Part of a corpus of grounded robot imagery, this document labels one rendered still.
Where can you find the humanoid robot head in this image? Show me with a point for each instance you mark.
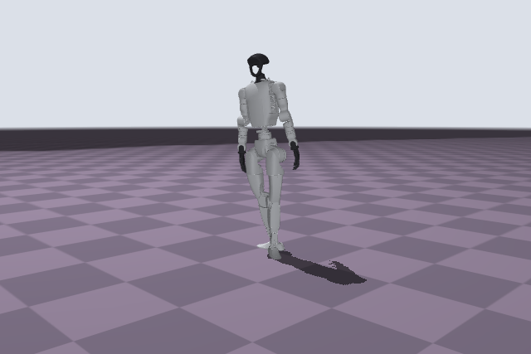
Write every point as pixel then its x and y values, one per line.
pixel 259 60

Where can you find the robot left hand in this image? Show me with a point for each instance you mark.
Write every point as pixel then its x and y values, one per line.
pixel 296 153

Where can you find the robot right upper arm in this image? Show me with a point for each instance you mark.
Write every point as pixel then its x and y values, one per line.
pixel 243 119

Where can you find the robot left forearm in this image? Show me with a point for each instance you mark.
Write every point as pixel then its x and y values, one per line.
pixel 289 130

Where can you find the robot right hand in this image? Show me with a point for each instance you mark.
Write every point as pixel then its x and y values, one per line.
pixel 242 158

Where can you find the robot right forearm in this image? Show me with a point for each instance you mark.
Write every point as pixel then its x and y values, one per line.
pixel 242 136

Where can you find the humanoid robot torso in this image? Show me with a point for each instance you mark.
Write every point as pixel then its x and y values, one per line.
pixel 263 112

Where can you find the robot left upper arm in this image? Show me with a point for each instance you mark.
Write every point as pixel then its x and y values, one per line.
pixel 279 89

